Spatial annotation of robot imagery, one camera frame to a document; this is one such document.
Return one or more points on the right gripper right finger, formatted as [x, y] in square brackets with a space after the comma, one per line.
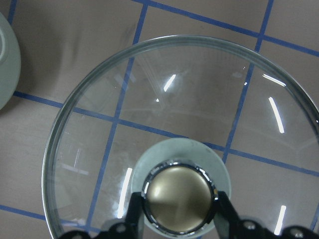
[230, 226]

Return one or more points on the glass pot lid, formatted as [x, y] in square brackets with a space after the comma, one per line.
[257, 119]

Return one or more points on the pale green cooking pot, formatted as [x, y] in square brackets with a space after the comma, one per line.
[10, 61]

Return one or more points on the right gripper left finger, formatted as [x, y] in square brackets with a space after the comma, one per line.
[129, 227]

